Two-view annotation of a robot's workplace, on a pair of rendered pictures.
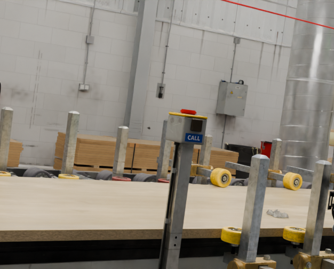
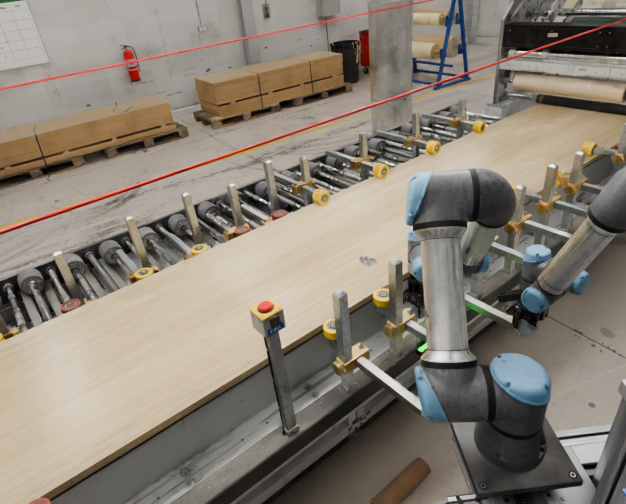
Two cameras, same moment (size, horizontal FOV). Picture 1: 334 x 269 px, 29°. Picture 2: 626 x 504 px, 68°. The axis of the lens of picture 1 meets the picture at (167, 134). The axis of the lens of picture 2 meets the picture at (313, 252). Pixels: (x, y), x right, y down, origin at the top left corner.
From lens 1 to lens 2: 0.97 m
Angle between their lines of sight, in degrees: 29
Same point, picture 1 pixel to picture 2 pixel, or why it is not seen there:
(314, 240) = (397, 316)
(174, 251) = (285, 394)
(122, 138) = (233, 194)
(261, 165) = (341, 301)
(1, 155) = (140, 252)
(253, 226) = (344, 340)
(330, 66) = not seen: outside the picture
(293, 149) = (383, 68)
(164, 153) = (271, 188)
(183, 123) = (263, 325)
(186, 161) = (275, 341)
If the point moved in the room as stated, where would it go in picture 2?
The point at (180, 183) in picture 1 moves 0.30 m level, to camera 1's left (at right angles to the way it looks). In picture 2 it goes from (275, 357) to (173, 368)
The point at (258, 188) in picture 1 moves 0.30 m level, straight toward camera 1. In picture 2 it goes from (342, 317) to (338, 391)
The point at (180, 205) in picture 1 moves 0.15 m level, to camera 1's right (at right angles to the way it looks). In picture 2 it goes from (280, 368) to (330, 363)
